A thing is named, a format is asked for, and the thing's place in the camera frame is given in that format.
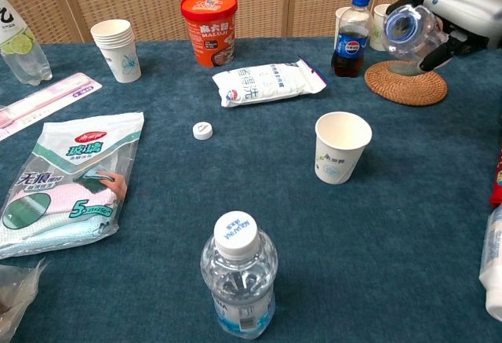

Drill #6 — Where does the bread in clear bag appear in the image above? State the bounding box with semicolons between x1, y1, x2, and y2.
0;258;50;343

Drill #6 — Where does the cleaning cloth pack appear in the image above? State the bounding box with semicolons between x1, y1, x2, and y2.
0;111;145;261

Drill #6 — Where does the round woven rattan coaster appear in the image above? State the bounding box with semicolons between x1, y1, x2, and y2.
364;60;449;107

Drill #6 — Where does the single white paper cup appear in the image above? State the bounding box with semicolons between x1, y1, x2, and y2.
314;111;373;185

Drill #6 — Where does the blue table cloth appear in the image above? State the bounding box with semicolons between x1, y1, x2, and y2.
0;36;502;343

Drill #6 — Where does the clear water bottle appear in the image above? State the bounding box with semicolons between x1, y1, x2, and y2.
382;3;450;64

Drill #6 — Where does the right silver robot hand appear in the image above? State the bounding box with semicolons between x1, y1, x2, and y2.
386;0;502;77

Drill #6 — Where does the clear glass soda bottle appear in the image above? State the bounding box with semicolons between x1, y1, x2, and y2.
0;0;53;86

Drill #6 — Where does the pink toothbrush pack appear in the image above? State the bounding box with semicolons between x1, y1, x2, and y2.
0;71;103;142

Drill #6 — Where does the white bottle cap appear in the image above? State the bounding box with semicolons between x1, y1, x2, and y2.
191;121;214;140

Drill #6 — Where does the orange instant noodle tub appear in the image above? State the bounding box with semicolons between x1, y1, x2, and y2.
180;0;239;68

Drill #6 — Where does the stack of paper cups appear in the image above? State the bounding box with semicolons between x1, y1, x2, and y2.
89;19;142;84

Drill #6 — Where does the sealed white-capped water bottle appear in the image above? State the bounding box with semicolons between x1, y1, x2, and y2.
199;210;279;341

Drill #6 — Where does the white wet wipes pack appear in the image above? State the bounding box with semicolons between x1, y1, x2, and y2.
211;58;328;108

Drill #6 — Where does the small Pepsi cola bottle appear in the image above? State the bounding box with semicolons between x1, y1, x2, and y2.
330;0;373;78

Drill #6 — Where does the red cracker pack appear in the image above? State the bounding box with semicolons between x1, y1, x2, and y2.
489;144;502;209

